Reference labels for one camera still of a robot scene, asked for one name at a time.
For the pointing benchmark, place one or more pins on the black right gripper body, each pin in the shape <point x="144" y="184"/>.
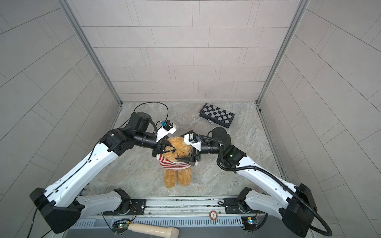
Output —
<point x="196" y="153"/>

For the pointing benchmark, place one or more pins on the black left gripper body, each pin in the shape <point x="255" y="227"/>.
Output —
<point x="159" y="145"/>

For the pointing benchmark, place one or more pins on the tan plush teddy bear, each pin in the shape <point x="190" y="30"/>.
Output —
<point x="176" y="171"/>

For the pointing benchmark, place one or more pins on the red white striped knit sweater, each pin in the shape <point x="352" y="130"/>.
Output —
<point x="169" y="165"/>

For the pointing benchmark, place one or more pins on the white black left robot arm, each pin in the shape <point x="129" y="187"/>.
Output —
<point x="61" y="204"/>

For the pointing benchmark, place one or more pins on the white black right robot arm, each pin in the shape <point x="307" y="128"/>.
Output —
<point x="293" y="204"/>

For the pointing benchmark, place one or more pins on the folded black chess board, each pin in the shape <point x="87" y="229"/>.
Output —
<point x="217" y="115"/>

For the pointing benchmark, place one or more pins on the red white poker chip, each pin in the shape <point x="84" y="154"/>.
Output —
<point x="213" y="215"/>

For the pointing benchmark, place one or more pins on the right green circuit board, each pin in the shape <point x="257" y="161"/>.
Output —
<point x="249" y="223"/>

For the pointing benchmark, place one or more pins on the green circuit board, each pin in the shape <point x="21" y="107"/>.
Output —
<point x="249" y="223"/>
<point x="121" y="225"/>

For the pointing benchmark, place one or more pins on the left green circuit board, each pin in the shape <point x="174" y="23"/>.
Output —
<point x="121" y="225"/>

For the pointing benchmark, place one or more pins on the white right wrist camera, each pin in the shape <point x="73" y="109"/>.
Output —
<point x="193" y="140"/>

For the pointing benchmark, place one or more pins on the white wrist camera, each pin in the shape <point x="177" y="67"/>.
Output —
<point x="167" y="128"/>
<point x="193" y="140"/>

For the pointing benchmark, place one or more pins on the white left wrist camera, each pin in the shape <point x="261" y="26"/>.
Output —
<point x="167" y="128"/>

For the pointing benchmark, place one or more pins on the aluminium front rail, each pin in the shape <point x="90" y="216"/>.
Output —
<point x="190" y="215"/>

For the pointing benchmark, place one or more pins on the beige wooden handle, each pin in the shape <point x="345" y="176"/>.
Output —
<point x="169" y="232"/>

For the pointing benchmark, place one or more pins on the aluminium corner frame post left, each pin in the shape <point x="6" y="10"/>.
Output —
<point x="87" y="46"/>

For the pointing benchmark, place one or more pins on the aluminium corner frame post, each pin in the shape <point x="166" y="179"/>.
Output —
<point x="87" y="46"/>
<point x="286" y="41"/>

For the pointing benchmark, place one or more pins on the aluminium corner frame post right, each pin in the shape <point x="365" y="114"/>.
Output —
<point x="286" y="41"/>

